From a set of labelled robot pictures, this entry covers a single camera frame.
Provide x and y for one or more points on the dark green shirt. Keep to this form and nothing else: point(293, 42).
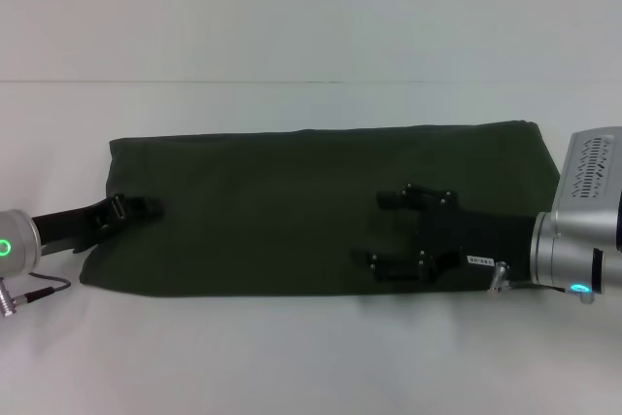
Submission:
point(291, 211)

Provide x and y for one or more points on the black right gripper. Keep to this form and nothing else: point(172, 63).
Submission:
point(476, 240)

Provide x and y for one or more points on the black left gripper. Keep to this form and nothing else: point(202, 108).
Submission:
point(73, 225)

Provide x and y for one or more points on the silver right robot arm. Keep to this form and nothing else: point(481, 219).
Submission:
point(578, 250)

